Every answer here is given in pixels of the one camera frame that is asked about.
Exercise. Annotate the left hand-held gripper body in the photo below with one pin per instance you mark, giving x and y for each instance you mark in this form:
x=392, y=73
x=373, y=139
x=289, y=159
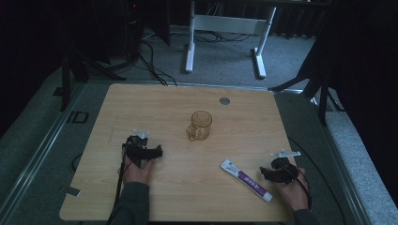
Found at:
x=135, y=149

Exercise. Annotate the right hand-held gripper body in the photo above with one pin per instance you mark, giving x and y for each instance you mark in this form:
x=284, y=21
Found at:
x=283, y=167

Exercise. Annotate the white purple toothpaste tube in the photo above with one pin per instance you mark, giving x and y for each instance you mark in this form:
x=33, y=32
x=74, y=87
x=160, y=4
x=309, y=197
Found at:
x=246, y=179

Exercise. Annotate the clear glass mug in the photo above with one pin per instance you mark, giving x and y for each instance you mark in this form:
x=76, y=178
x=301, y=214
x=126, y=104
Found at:
x=200, y=125

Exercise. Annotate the person's left hand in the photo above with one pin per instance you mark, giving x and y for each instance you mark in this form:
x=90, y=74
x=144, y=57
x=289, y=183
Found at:
x=136, y=173

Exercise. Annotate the person's right hand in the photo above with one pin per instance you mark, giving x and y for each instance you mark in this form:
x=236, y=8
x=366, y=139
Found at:
x=293, y=194

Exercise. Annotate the black tape piece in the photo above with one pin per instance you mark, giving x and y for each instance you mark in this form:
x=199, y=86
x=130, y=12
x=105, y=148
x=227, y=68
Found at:
x=72, y=190

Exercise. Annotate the black metal stand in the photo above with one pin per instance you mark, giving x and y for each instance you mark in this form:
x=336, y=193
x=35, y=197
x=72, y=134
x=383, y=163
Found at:
x=316, y=84
x=67, y=78

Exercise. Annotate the black equipment tower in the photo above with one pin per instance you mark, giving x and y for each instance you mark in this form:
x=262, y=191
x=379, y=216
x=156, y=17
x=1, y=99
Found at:
x=133, y=25

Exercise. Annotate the white desk frame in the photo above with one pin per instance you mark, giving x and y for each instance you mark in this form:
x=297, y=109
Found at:
x=227, y=31

